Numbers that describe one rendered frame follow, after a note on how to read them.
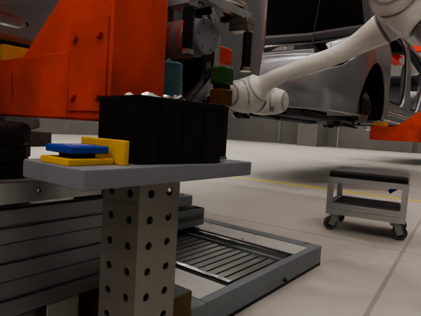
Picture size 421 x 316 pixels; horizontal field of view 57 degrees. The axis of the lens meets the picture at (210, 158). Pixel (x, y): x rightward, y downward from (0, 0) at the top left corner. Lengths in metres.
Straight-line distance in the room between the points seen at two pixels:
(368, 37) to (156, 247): 0.96
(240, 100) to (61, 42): 0.59
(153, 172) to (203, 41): 0.88
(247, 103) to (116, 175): 0.82
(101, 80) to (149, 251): 0.38
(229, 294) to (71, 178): 0.67
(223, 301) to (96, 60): 0.69
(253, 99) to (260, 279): 0.59
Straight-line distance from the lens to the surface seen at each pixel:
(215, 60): 1.73
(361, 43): 1.39
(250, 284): 1.22
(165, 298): 0.79
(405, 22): 1.17
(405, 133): 4.82
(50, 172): 0.63
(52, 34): 1.10
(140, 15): 0.93
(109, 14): 0.89
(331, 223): 2.31
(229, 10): 1.52
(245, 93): 1.33
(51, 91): 1.05
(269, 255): 1.51
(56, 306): 0.98
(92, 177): 0.57
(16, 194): 0.86
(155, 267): 0.74
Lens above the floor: 0.51
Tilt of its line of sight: 4 degrees down
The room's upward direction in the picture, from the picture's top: 3 degrees clockwise
